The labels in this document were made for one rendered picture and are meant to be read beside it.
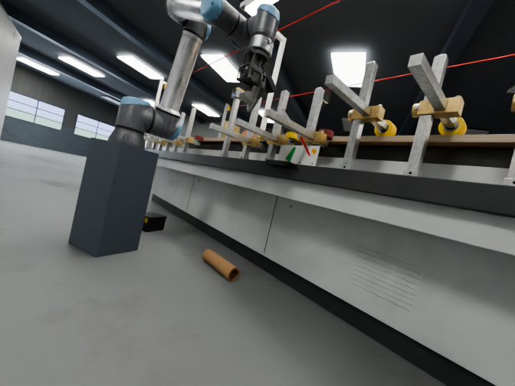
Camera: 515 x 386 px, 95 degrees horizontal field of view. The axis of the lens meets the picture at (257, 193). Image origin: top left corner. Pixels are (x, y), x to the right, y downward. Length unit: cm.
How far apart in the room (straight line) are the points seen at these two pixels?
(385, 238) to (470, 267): 29
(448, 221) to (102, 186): 149
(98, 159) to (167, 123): 42
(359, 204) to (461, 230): 32
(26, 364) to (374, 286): 118
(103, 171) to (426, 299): 158
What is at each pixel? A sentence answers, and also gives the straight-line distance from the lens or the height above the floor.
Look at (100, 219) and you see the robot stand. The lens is 147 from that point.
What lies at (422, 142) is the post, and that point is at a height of 82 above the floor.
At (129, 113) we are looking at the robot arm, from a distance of 152.
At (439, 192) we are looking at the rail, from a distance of 93.
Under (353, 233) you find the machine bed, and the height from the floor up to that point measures 43.
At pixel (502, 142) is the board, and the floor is 87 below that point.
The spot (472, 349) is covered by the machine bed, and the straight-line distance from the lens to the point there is 120.
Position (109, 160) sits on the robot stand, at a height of 50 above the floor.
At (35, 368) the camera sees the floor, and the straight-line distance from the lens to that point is 88.
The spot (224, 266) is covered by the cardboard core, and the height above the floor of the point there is 6.
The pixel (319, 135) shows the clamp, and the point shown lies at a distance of 120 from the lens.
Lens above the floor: 54
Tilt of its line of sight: 1 degrees down
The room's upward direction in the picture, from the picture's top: 13 degrees clockwise
